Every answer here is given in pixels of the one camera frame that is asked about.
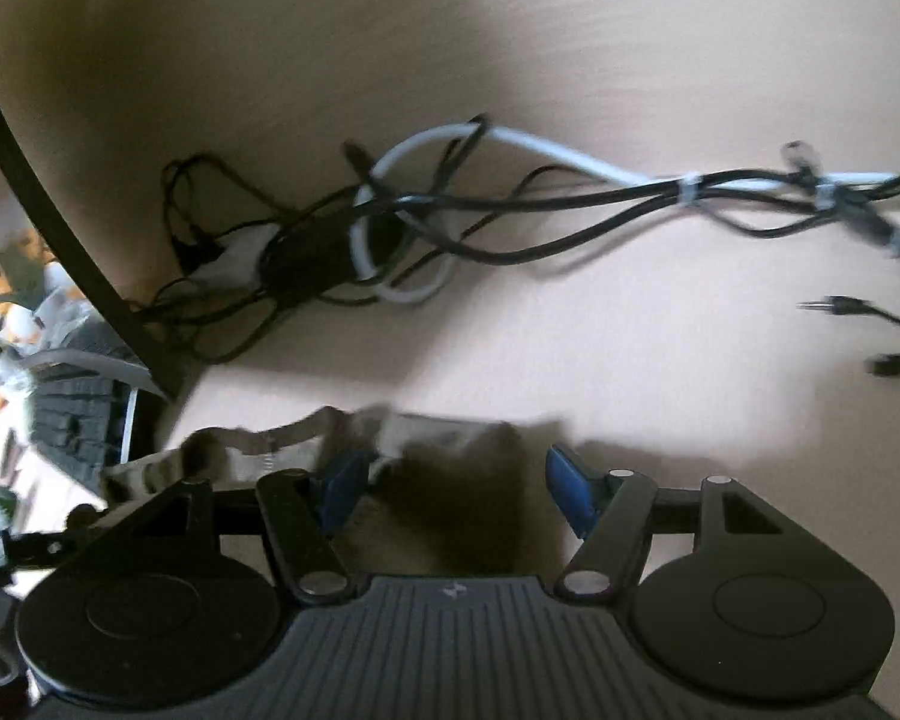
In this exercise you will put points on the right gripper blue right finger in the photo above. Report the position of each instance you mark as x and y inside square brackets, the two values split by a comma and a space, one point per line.
[584, 495]

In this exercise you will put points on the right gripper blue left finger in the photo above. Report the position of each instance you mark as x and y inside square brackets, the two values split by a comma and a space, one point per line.
[337, 488]

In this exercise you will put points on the black keyboard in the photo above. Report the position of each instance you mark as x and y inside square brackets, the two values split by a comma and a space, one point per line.
[82, 411]

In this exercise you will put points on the brown polka dot garment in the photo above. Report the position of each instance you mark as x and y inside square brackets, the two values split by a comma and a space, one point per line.
[444, 497]

